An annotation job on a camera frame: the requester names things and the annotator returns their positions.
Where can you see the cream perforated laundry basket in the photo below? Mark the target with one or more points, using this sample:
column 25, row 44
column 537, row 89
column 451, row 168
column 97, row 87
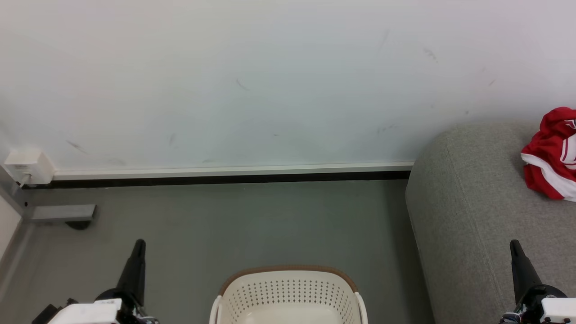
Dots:
column 288, row 292

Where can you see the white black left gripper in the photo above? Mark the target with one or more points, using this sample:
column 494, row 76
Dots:
column 85, row 312

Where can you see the grey fabric sofa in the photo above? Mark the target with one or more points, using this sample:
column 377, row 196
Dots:
column 477, row 202

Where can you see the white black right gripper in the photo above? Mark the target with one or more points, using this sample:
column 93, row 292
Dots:
column 553, row 310

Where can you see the white and black skirting board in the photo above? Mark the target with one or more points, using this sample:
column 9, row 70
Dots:
column 225, row 172

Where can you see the white furniture panel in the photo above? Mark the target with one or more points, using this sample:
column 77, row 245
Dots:
column 6, row 225

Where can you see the black furniture caster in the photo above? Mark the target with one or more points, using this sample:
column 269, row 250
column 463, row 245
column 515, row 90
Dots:
column 78, row 225

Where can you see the red and white garment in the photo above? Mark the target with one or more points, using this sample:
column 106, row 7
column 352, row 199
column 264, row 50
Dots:
column 540, row 150

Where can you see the white wall socket box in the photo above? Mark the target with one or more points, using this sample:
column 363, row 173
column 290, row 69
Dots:
column 29, row 164

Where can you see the grey metal furniture leg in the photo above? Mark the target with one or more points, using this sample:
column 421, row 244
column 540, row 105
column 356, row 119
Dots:
column 63, row 212

